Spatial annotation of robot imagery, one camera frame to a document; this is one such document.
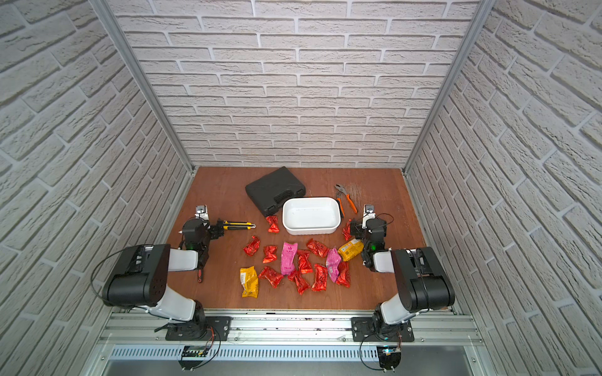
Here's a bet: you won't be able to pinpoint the small yellow tea bag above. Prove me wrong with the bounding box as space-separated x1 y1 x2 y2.
338 239 364 262

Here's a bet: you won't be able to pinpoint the red tea bag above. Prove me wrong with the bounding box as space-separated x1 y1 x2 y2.
244 235 260 256
297 250 314 274
288 270 310 295
307 239 330 258
342 219 354 242
335 262 351 288
263 245 277 264
266 215 280 233
311 263 329 291

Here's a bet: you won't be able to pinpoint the yellow tea bag packet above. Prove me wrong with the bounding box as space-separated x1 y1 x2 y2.
239 266 259 299

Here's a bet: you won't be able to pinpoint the white plastic storage box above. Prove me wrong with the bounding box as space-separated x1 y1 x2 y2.
282 197 341 236

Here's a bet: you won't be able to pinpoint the red tea bag packet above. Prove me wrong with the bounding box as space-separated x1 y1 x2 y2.
259 266 284 288

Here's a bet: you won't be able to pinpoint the magenta tea bag packet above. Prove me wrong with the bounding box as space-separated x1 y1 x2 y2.
281 242 298 276

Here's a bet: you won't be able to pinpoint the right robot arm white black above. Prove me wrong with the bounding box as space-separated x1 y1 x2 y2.
350 217 456 340

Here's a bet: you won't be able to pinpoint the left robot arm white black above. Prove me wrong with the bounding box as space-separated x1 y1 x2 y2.
100 216 229 342

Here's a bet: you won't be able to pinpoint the black plastic tool case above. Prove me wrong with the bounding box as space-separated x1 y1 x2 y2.
246 167 306 217

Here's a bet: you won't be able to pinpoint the right controller board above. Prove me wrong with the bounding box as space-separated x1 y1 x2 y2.
376 346 402 372

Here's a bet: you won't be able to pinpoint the controller board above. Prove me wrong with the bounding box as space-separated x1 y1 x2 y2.
179 346 213 371
376 346 402 372

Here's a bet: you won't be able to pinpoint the left controller board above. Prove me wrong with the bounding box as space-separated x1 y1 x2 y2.
179 346 213 371

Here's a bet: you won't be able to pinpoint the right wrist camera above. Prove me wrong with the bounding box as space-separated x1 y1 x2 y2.
362 205 376 229

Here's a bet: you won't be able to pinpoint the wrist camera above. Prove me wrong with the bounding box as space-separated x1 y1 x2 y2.
194 205 209 221
362 205 376 229

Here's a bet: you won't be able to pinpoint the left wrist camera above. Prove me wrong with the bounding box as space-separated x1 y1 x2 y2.
194 205 209 221

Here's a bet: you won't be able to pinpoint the orange handled pliers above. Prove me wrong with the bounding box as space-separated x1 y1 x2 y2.
335 184 358 218

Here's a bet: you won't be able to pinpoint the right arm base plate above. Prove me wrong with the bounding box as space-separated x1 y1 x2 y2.
351 316 415 343

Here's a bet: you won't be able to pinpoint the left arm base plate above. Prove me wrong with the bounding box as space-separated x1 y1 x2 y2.
166 316 232 342

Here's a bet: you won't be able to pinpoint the aluminium rail frame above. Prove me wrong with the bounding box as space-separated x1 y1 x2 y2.
82 310 494 375

